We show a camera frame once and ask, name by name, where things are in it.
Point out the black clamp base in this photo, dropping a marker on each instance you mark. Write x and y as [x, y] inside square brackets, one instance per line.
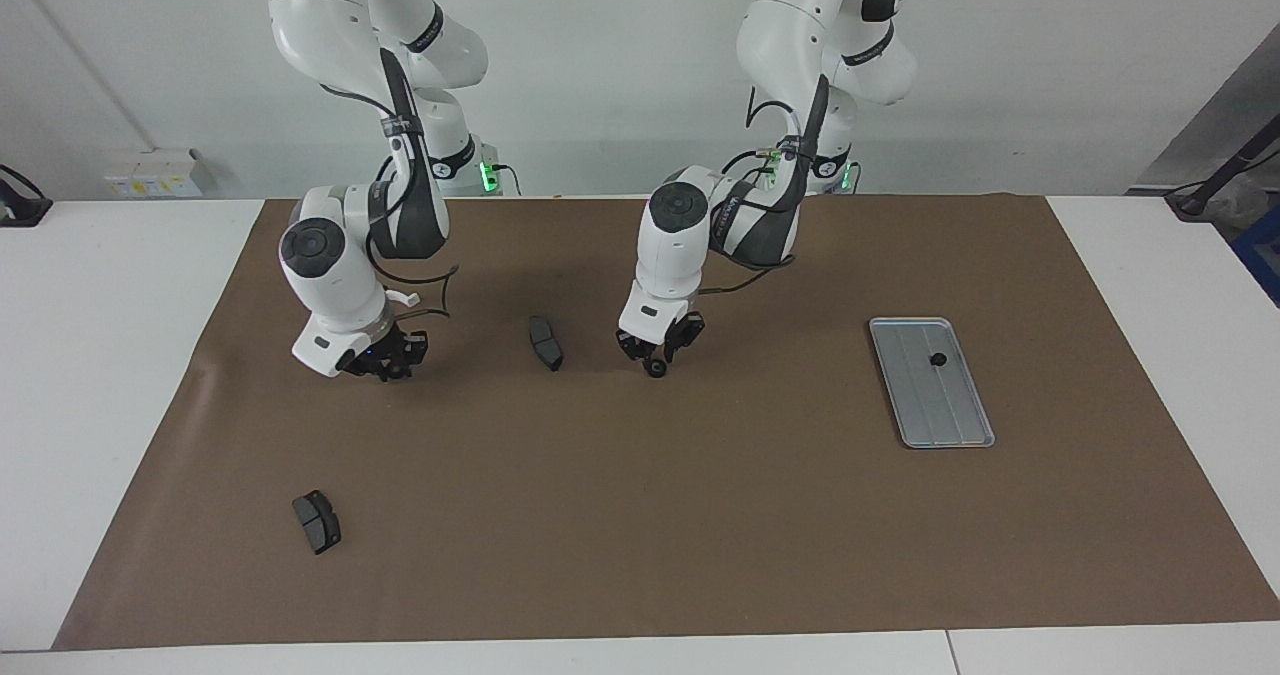
[25, 207]

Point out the brown table mat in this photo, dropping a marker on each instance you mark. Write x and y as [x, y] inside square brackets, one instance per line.
[640, 515]

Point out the large black bearing gear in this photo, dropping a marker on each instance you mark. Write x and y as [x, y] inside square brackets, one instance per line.
[656, 369]

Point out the white curved plastic bracket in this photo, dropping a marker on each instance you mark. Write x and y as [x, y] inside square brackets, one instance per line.
[402, 297]

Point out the short dark grey brake pad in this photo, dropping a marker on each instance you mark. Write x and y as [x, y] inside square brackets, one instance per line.
[318, 523]

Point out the blue crate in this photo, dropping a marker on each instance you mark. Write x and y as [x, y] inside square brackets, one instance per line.
[1262, 255]

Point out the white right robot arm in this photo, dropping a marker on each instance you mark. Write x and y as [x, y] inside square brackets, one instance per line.
[330, 285]

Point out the black stand pole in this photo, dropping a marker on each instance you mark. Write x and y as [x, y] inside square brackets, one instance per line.
[1225, 167]

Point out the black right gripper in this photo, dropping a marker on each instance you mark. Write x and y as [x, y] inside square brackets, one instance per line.
[400, 345]

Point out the silver metal tray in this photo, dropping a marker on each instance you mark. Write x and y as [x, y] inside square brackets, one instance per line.
[940, 410]

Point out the long dark grey brake pad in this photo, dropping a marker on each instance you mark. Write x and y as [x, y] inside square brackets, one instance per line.
[545, 343]

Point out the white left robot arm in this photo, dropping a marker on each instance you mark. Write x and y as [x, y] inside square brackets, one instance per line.
[670, 245]

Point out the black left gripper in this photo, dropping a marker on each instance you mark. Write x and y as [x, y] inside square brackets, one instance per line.
[685, 333]

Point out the white wall power strip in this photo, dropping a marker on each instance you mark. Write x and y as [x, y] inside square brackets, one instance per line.
[150, 180]

